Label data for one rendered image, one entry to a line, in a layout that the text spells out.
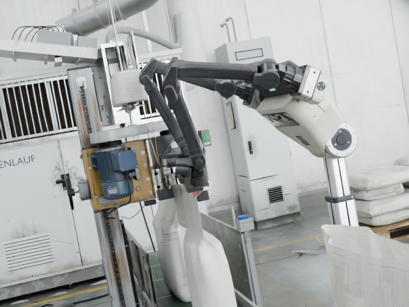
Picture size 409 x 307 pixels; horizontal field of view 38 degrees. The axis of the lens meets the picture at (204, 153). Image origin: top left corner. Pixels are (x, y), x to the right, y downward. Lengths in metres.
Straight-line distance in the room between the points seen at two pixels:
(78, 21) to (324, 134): 3.60
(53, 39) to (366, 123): 4.33
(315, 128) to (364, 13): 5.86
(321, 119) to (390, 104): 5.85
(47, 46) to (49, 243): 1.82
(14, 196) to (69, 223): 0.57
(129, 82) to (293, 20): 5.12
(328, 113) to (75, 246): 3.79
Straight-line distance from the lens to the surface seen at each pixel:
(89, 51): 5.53
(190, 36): 6.37
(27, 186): 5.83
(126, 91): 2.92
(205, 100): 7.36
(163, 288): 3.89
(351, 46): 8.15
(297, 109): 2.47
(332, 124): 2.60
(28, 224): 5.87
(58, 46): 5.52
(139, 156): 3.12
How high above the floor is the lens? 1.41
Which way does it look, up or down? 4 degrees down
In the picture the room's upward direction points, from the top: 10 degrees counter-clockwise
